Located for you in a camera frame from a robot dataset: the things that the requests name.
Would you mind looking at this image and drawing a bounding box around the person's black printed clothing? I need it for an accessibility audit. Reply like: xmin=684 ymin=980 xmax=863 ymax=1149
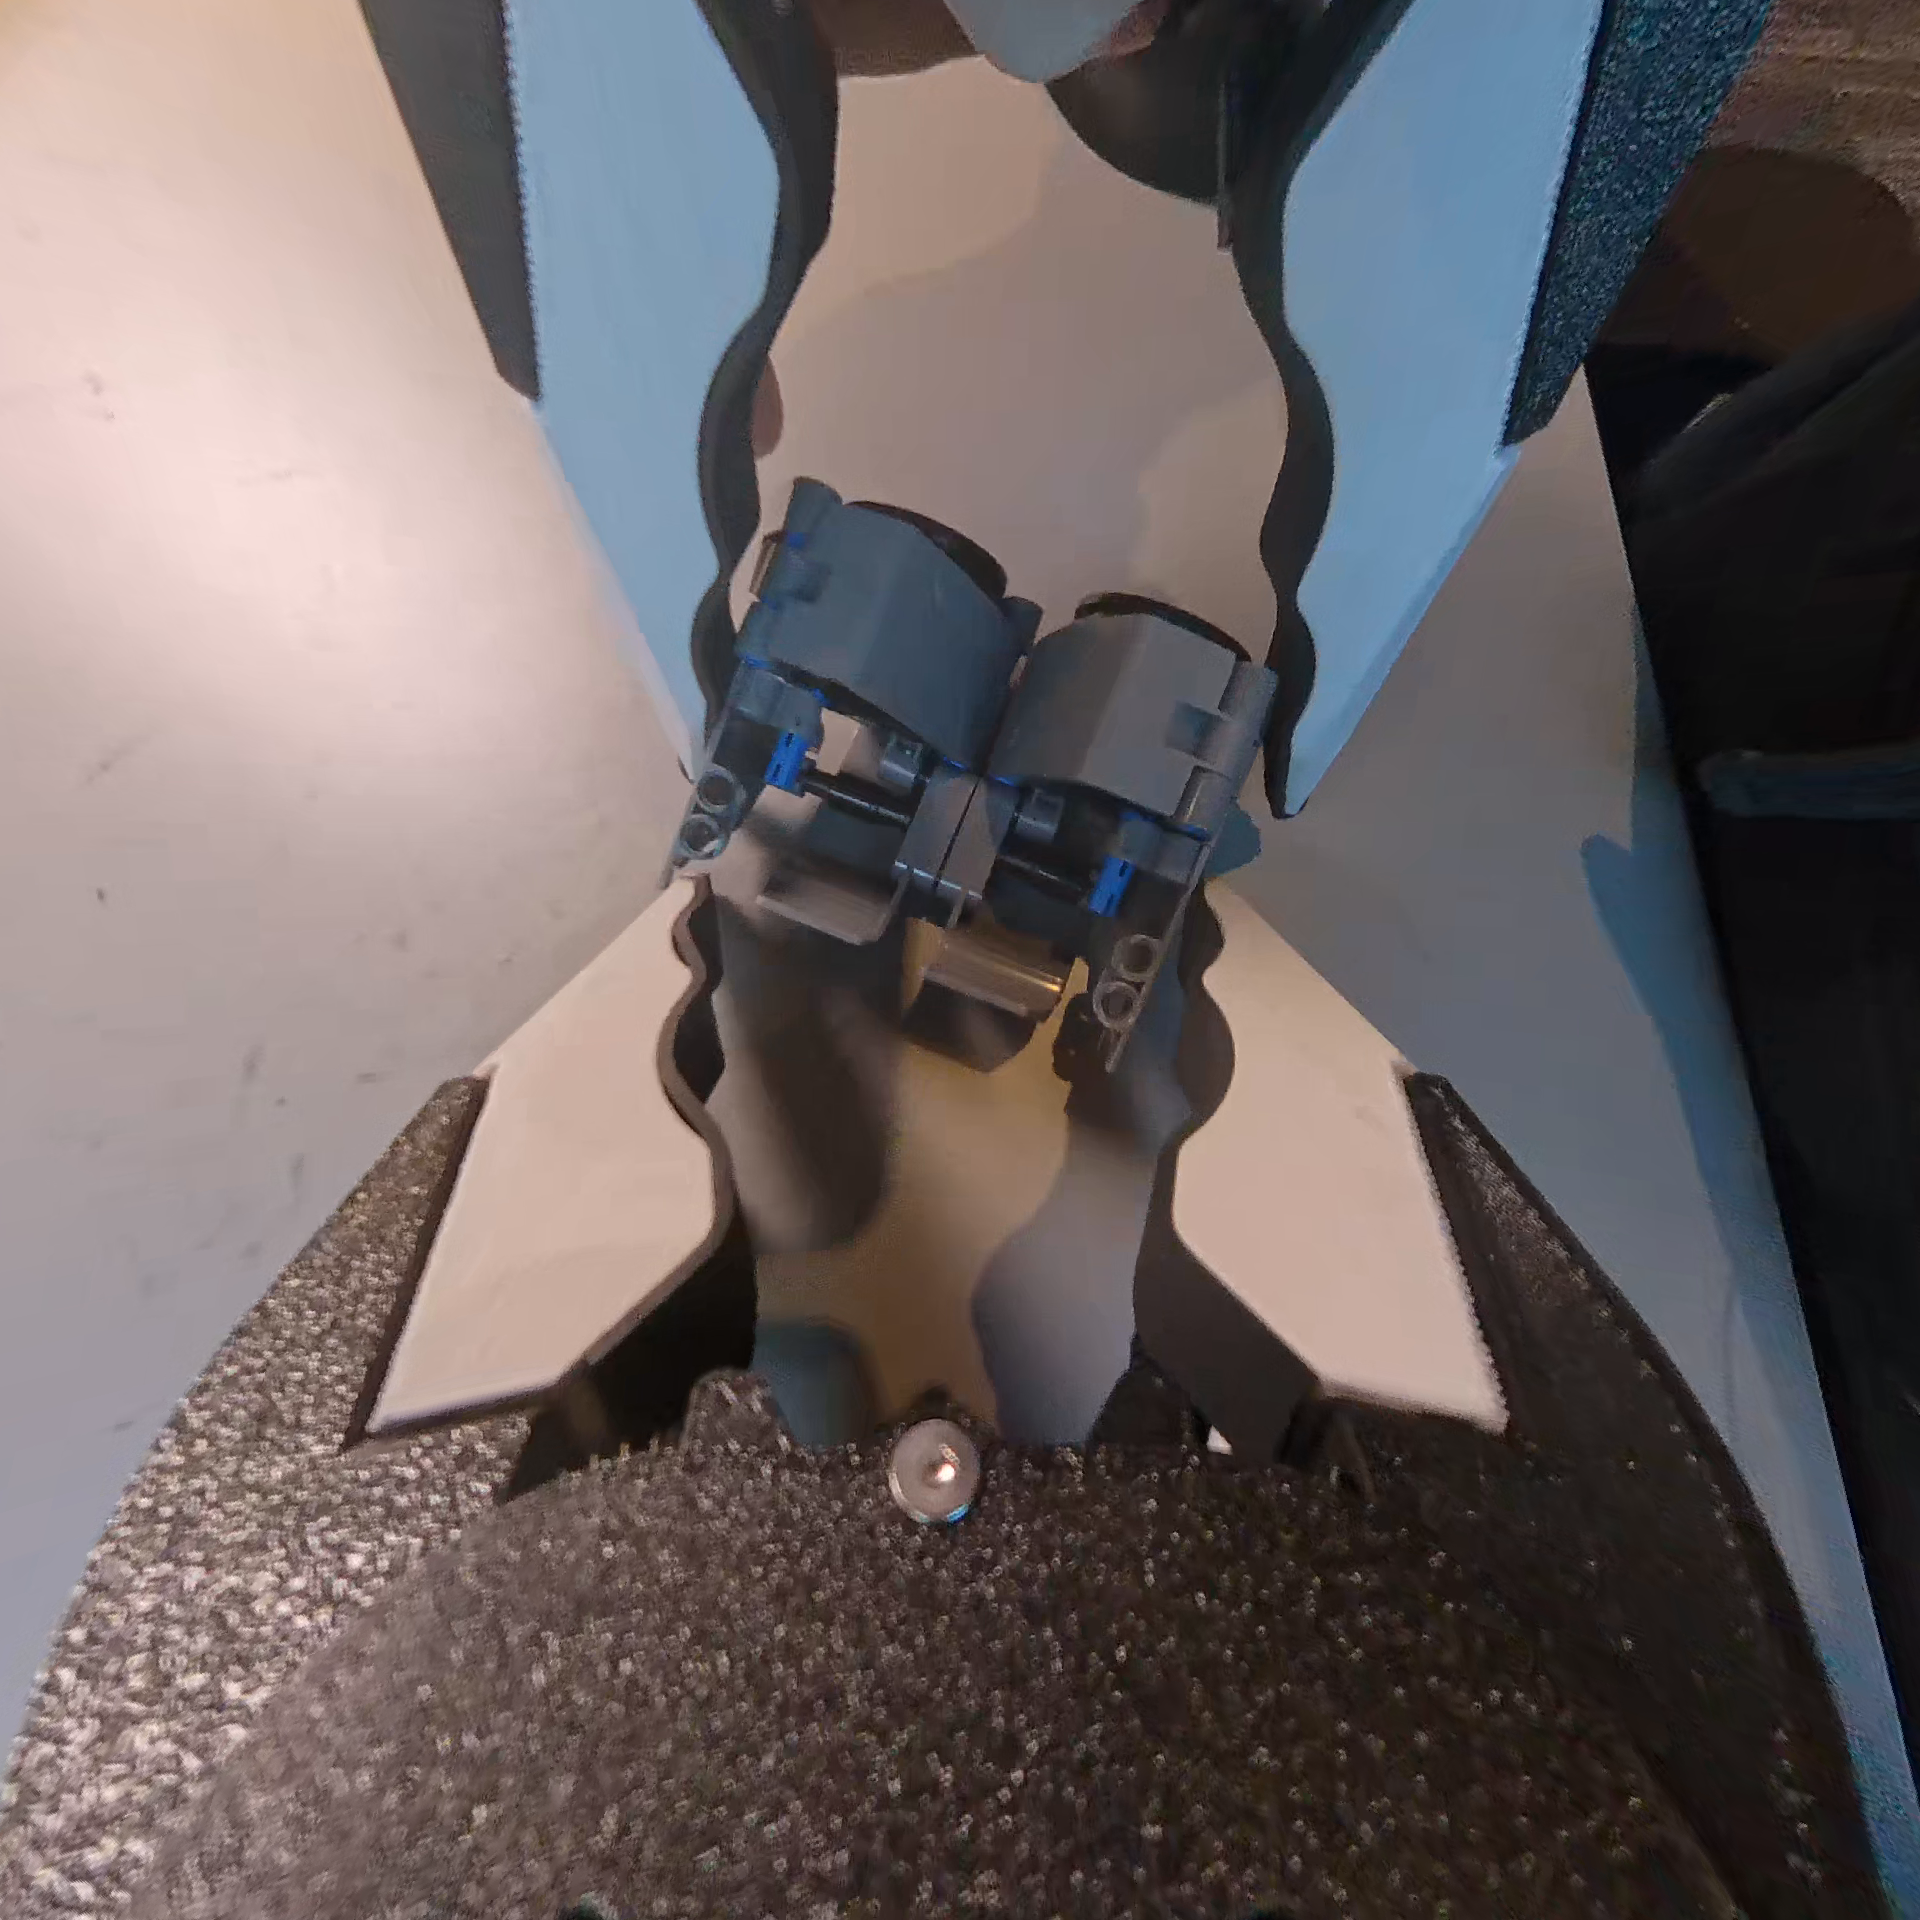
xmin=1591 ymin=346 xmax=1920 ymax=1920

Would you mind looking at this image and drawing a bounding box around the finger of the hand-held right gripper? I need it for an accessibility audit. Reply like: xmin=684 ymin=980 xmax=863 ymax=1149
xmin=502 ymin=0 xmax=824 ymax=782
xmin=1212 ymin=0 xmax=1609 ymax=822

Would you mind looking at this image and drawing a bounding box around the person's right forearm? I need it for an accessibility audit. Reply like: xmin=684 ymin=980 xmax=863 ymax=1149
xmin=1597 ymin=0 xmax=1920 ymax=355

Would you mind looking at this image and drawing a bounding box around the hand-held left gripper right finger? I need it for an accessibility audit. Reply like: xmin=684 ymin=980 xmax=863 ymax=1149
xmin=1127 ymin=883 xmax=1511 ymax=1463

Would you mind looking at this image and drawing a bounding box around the grey toy brick engine assembly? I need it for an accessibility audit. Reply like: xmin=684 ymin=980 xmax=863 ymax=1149
xmin=667 ymin=477 xmax=1047 ymax=950

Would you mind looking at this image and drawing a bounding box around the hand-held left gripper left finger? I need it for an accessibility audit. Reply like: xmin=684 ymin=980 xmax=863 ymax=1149
xmin=345 ymin=877 xmax=760 ymax=1450

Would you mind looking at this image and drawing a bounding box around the grey toy brick wing assembly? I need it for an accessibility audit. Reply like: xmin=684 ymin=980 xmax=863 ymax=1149
xmin=900 ymin=590 xmax=1282 ymax=1074

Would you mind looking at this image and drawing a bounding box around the grey desk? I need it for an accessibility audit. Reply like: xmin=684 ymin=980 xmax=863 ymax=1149
xmin=0 ymin=0 xmax=1891 ymax=1920

